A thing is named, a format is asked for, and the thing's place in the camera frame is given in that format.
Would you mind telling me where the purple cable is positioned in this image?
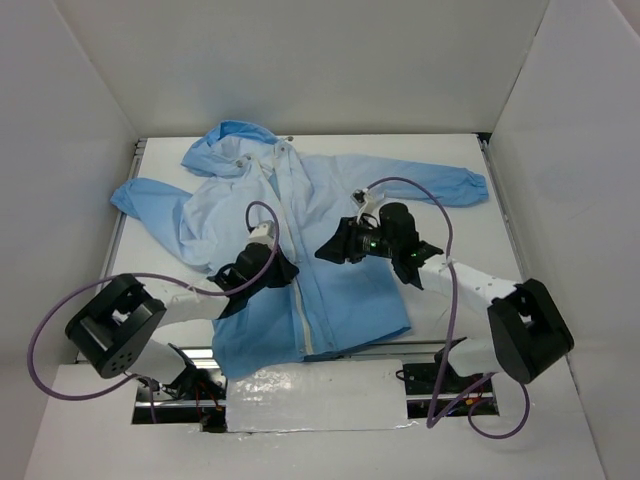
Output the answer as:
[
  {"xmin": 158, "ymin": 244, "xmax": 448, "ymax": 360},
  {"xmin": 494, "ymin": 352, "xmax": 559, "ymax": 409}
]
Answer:
[
  {"xmin": 367, "ymin": 176, "xmax": 531, "ymax": 441},
  {"xmin": 27, "ymin": 200, "xmax": 282, "ymax": 424}
]

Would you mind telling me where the light blue hooded jacket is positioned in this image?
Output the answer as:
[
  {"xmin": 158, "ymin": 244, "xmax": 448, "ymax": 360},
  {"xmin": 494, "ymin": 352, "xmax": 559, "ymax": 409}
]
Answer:
[{"xmin": 111, "ymin": 121, "xmax": 489, "ymax": 379}]

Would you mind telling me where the white foam block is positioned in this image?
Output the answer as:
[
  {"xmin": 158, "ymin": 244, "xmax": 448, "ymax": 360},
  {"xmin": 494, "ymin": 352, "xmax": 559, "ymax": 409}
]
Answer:
[{"xmin": 226, "ymin": 360, "xmax": 409, "ymax": 433}]

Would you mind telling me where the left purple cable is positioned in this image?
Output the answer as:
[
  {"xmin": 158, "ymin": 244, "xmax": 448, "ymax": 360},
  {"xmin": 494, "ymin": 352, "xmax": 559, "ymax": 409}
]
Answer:
[{"xmin": 27, "ymin": 200, "xmax": 282, "ymax": 424}]

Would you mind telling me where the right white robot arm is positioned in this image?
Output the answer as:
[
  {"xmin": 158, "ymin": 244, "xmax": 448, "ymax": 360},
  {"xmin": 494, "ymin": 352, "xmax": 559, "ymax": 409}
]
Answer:
[{"xmin": 315, "ymin": 200, "xmax": 575, "ymax": 391}]

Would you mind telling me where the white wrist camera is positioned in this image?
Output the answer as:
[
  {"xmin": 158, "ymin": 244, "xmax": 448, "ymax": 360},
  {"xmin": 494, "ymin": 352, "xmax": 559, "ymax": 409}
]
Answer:
[
  {"xmin": 248, "ymin": 220, "xmax": 277, "ymax": 248},
  {"xmin": 351, "ymin": 188, "xmax": 387, "ymax": 219}
]

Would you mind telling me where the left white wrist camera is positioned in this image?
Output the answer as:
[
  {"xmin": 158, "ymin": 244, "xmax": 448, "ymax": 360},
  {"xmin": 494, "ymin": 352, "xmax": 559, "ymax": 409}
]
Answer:
[{"xmin": 248, "ymin": 220, "xmax": 277, "ymax": 248}]

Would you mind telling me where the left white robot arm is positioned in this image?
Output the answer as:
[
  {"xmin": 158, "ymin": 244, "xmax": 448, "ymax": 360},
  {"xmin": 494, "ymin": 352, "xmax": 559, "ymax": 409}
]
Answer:
[{"xmin": 65, "ymin": 243, "xmax": 299, "ymax": 399}]

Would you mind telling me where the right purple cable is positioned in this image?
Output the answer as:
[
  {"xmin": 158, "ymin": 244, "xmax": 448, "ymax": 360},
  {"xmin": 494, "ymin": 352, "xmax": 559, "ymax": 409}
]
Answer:
[{"xmin": 367, "ymin": 176, "xmax": 531, "ymax": 441}]

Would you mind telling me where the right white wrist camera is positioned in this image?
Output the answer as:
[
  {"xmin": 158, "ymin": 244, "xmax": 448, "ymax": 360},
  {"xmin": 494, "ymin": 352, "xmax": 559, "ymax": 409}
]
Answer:
[{"xmin": 351, "ymin": 188, "xmax": 387, "ymax": 219}]

